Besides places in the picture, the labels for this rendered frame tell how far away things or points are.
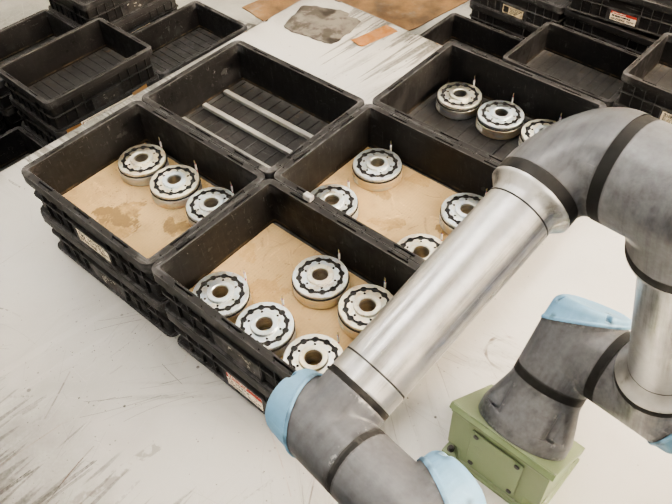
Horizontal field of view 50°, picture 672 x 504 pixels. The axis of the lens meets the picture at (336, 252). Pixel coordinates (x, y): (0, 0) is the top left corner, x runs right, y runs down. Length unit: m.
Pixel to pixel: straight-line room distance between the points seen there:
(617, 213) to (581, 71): 2.00
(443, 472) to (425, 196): 0.91
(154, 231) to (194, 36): 1.54
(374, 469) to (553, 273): 0.97
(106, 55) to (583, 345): 2.01
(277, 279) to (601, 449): 0.64
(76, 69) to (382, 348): 2.09
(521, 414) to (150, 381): 0.68
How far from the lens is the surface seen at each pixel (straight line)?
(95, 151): 1.61
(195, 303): 1.19
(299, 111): 1.70
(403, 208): 1.45
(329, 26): 2.23
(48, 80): 2.62
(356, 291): 1.26
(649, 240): 0.73
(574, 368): 1.09
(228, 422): 1.33
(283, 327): 1.22
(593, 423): 1.36
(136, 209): 1.52
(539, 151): 0.74
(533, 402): 1.12
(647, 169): 0.71
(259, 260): 1.36
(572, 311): 1.09
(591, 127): 0.74
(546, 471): 1.12
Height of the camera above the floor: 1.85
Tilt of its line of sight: 48 degrees down
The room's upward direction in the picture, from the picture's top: 3 degrees counter-clockwise
